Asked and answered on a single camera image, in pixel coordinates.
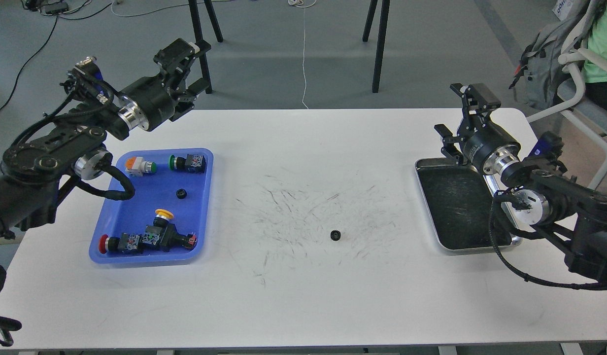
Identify black table leg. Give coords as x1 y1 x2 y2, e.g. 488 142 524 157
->
187 0 224 95
362 0 391 94

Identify silver metal tray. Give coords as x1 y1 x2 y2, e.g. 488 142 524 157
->
414 158 500 254

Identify black table leg right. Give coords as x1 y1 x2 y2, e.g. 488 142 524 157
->
362 0 391 94

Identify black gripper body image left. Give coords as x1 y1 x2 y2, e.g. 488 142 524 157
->
117 76 196 131

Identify orange green push button switch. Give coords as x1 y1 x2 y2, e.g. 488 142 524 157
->
124 156 157 176

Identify green push button black body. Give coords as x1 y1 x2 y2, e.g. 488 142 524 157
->
168 154 207 174

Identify black switch red terminals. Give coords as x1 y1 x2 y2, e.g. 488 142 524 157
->
140 224 198 252

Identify white hanging cord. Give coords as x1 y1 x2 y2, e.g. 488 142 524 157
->
287 0 317 109

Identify red push button switch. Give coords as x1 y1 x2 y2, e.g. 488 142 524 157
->
97 233 144 254

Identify small black gear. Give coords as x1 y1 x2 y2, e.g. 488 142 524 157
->
329 230 341 241
175 188 187 199

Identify white frame chair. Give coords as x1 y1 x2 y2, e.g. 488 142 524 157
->
527 0 607 189

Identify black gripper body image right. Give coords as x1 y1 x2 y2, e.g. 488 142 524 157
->
457 123 521 175

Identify blue plastic tray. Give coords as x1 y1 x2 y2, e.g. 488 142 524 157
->
89 148 214 265

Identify grey backpack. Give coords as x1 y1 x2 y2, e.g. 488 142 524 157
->
509 15 582 110

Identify person in green shirt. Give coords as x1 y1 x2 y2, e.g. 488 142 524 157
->
582 0 607 110

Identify black table leg left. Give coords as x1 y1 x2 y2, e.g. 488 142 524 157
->
187 0 224 95

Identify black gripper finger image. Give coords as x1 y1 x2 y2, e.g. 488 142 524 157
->
153 40 211 84
434 124 470 166
450 83 502 136
178 75 210 99

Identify black floor cable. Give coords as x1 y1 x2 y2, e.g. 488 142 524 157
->
0 0 117 120

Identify yellow mushroom push button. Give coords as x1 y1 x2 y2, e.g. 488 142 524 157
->
153 209 174 228

